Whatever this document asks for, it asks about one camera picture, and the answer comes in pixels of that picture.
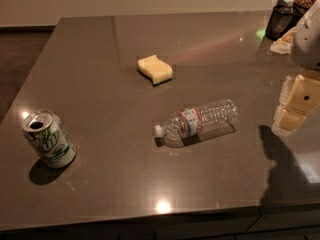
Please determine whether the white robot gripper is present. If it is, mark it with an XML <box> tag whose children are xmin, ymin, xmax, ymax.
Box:
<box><xmin>271</xmin><ymin>0</ymin><xmax>320</xmax><ymax>133</ymax></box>

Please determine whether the clear plastic water bottle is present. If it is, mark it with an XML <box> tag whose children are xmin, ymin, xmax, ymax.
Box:
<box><xmin>154</xmin><ymin>99</ymin><xmax>238</xmax><ymax>148</ymax></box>

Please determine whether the white snack wrapper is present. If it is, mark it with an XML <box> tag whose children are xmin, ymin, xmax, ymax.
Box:
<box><xmin>270</xmin><ymin>27</ymin><xmax>296</xmax><ymax>54</ymax></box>

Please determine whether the yellow green sponge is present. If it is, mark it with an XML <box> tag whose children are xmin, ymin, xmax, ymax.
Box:
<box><xmin>138</xmin><ymin>55</ymin><xmax>173</xmax><ymax>85</ymax></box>

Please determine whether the green white soda can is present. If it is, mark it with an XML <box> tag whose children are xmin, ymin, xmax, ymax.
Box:
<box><xmin>22</xmin><ymin>109</ymin><xmax>76</xmax><ymax>168</ymax></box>

